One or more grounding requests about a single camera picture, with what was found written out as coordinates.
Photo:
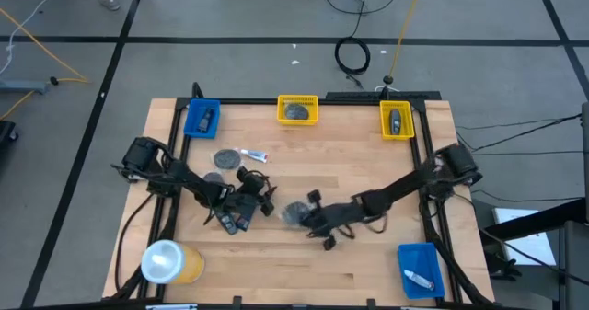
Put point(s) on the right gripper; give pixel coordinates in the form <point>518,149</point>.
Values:
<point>336,215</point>

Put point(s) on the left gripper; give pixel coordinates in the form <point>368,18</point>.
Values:
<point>241,204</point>

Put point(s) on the grey round pad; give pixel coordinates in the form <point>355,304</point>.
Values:
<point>227,159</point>
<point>291,213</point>
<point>296,112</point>
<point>214,177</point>

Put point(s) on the white toothpaste tube red cap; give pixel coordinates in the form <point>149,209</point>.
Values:
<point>253,155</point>
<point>418,279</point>

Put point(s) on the dark blue packet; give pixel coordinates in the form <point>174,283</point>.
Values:
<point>205,120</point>
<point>246,222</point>

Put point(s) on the dark grey oval case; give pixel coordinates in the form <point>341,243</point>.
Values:
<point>227,225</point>
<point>395,122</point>

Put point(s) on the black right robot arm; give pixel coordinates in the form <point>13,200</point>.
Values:
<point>396,190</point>

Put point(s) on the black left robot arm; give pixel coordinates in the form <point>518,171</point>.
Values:
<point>193,181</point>

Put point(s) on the yellow mesh basket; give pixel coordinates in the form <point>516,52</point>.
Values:
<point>384,117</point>
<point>313,112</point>

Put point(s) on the blue plastic bin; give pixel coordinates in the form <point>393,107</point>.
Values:
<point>191,121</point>
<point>419,255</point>

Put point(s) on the black table edge clamp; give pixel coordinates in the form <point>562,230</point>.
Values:
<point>371,303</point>
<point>237,301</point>

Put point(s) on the yellow canister with white lid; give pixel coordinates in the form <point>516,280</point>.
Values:
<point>168,261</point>

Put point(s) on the black stand pole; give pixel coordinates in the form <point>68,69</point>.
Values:
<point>389,79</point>

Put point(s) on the white sheet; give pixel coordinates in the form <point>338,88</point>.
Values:
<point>529,250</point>

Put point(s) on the grey stand base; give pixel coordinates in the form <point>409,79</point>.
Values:
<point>23,87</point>

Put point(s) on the black caster wheel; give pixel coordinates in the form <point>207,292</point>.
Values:
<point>7,131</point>

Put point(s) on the black aluminium table frame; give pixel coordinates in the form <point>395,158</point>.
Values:
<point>248,101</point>

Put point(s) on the black bracket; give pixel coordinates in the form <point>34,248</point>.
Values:
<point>504,268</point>

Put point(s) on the black frame beam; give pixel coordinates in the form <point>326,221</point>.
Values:
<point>543,218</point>

